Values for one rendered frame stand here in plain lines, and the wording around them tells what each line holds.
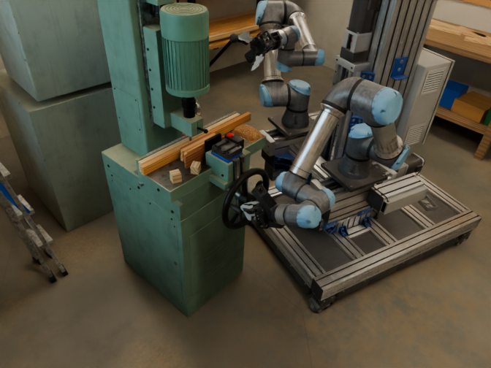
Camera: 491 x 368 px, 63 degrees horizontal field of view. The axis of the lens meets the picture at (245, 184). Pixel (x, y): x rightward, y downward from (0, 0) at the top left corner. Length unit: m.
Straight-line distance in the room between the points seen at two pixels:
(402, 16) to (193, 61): 0.89
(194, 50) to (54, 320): 1.59
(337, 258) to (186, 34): 1.46
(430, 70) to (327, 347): 1.45
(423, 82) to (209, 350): 1.67
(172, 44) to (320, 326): 1.59
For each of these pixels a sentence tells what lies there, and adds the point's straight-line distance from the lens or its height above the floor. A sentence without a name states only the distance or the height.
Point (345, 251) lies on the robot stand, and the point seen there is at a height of 0.23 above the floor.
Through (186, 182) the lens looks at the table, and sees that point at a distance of 1.64.
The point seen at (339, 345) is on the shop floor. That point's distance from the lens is 2.28.
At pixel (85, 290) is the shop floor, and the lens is 2.51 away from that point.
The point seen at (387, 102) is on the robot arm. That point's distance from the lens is 1.38.
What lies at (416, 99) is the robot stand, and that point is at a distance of 2.15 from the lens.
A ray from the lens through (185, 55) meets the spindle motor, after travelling 1.55.
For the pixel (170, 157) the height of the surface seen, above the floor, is 0.92.
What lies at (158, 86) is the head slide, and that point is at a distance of 1.72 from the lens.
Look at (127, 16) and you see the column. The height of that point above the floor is 1.46.
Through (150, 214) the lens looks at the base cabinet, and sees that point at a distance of 1.94.
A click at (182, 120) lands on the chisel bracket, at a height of 1.06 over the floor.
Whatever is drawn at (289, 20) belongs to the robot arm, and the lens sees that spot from 2.21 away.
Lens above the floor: 1.91
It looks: 38 degrees down
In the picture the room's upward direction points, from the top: 3 degrees clockwise
